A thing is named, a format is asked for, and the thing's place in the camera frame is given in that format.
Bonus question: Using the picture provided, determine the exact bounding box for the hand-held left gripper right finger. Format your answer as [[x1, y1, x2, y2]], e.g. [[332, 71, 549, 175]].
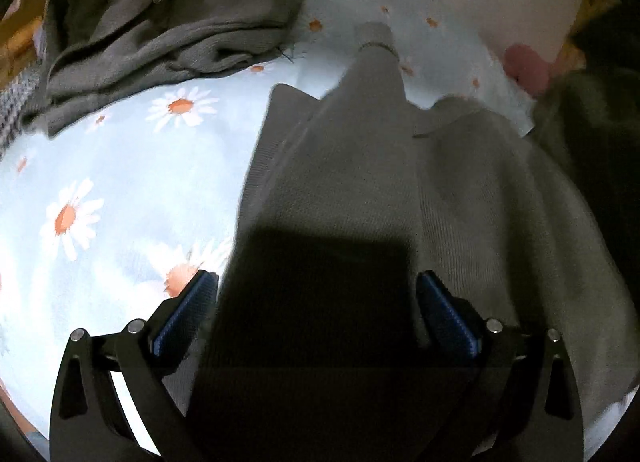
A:
[[417, 270, 584, 462]]

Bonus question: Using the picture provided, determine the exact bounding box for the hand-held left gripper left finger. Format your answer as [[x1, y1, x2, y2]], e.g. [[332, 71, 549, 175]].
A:
[[50, 269, 220, 462]]

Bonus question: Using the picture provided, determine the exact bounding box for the light grey knit sweater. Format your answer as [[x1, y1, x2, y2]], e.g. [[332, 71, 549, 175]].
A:
[[187, 22, 637, 462]]

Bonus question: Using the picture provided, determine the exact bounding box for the daisy print bedsheet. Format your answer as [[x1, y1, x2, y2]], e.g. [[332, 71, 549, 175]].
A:
[[0, 0, 640, 458]]

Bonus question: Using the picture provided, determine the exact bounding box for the pink soft object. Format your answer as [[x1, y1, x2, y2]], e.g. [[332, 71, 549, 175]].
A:
[[504, 43, 552, 94]]

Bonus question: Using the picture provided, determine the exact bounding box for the black white checkered cloth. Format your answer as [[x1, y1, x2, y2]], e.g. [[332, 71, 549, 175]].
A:
[[0, 67, 42, 149]]

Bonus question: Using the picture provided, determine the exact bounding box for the grey knit cardigan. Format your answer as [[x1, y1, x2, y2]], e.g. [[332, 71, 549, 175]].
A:
[[22, 0, 307, 138]]

